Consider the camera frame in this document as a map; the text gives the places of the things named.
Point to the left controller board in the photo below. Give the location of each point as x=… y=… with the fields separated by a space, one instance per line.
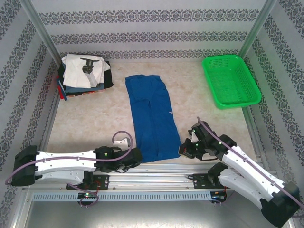
x=88 y=195

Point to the aluminium mounting rail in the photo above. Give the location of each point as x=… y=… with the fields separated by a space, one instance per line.
x=147 y=177

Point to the right controller board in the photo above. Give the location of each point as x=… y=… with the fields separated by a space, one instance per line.
x=218 y=196

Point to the aluminium side rail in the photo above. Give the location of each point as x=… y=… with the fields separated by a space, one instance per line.
x=54 y=107
x=254 y=133

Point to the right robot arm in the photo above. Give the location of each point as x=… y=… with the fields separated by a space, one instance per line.
x=249 y=185

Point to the aluminium frame post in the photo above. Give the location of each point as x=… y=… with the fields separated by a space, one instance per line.
x=257 y=26
x=40 y=31

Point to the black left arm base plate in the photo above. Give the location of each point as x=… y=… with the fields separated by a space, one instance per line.
x=103 y=181

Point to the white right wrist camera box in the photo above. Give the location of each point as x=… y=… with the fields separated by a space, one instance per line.
x=194 y=137

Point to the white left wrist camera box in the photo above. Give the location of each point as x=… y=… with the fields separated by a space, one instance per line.
x=120 y=142

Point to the grey-blue t-shirt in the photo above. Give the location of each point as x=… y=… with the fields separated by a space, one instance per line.
x=73 y=89

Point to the green plastic basket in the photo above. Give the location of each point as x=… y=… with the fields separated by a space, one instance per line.
x=231 y=80

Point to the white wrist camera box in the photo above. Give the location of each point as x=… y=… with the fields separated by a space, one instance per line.
x=120 y=142
x=194 y=137

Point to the white printed t-shirt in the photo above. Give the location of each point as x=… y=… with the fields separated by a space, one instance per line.
x=73 y=71

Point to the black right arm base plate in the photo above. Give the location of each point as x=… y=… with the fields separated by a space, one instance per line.
x=199 y=181

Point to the blue t-shirt with print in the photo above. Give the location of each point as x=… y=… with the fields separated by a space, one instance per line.
x=152 y=118

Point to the controller board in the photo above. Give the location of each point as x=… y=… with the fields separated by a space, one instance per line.
x=218 y=196
x=88 y=195

